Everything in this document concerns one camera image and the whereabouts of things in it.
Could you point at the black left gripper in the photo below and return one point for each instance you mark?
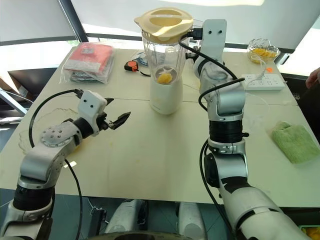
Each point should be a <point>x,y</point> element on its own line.
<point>105,123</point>

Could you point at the yellow fruit pieces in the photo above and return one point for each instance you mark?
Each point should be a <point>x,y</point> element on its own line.
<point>165,78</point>

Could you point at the clear blender jar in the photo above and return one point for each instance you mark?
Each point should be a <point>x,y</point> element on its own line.
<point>152,57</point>

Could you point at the pale yellow blender lid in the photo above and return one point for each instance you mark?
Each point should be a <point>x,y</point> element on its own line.
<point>162,22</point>

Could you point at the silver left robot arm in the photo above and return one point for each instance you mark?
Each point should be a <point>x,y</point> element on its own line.
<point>47,160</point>

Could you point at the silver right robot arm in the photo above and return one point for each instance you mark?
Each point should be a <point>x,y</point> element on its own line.
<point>230,100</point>

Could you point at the glass bowl of fruit slices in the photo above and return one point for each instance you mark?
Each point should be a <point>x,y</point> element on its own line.
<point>263,52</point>

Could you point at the bystander bare hand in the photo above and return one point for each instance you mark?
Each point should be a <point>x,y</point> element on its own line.
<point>314,77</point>

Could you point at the black orange tape measure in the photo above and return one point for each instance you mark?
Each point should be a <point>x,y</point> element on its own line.
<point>130,66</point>

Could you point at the white blender base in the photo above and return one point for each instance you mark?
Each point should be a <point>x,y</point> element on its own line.
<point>165,100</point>

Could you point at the bagged red cloth package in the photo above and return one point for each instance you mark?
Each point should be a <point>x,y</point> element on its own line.
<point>90,57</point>

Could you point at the wavy clear glass bowl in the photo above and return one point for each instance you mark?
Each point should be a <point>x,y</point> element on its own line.
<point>30,136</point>

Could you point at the white rounded robot leg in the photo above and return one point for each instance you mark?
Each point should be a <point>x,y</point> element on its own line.
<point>191,220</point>
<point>125,220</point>

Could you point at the white power strip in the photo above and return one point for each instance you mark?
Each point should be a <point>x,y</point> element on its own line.
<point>267,82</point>

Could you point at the small orange tag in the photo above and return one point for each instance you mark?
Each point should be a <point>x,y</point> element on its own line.
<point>269,69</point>

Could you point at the green towel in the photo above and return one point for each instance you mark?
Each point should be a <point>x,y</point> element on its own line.
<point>297,142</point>

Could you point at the person in dark clothing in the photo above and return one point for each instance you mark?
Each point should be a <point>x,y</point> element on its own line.
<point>311,110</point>

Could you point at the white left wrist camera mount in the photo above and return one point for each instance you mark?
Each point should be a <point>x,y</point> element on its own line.
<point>91,110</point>

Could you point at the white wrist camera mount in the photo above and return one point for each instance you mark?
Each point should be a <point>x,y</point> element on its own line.
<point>213,42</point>
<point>91,110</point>

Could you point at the black window frame bar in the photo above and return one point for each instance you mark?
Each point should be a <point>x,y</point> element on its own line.
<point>120,36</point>

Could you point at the silver metal frame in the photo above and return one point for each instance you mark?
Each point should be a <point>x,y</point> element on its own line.
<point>12,102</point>

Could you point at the black metal table bracket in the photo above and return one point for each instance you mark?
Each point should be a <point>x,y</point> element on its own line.
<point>98,222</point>

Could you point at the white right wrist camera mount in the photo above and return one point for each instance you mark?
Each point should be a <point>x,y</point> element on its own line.
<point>213,42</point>

